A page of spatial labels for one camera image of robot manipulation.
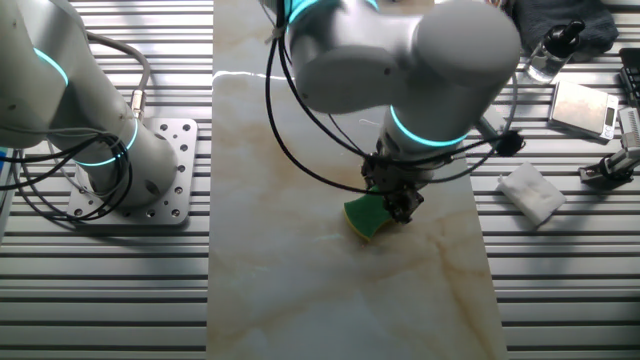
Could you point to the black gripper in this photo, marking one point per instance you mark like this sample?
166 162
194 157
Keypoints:
395 185

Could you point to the green and yellow sponge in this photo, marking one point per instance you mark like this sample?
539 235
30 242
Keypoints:
365 215

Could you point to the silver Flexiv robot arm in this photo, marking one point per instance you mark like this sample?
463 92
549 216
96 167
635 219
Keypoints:
350 50

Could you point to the marble pattern tile slab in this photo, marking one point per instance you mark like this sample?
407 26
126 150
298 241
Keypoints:
300 275

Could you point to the folded white gauze pad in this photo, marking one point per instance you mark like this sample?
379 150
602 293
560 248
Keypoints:
532 192

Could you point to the silver digital scale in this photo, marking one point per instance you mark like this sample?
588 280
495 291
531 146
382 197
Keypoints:
580 107

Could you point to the clear spray bottle black head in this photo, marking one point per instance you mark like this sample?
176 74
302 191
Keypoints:
564 39

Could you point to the black metal clamp tool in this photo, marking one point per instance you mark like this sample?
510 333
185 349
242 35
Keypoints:
629 125

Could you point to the dark gray towel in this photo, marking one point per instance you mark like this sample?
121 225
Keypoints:
590 25

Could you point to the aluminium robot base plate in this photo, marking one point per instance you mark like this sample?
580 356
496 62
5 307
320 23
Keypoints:
182 150

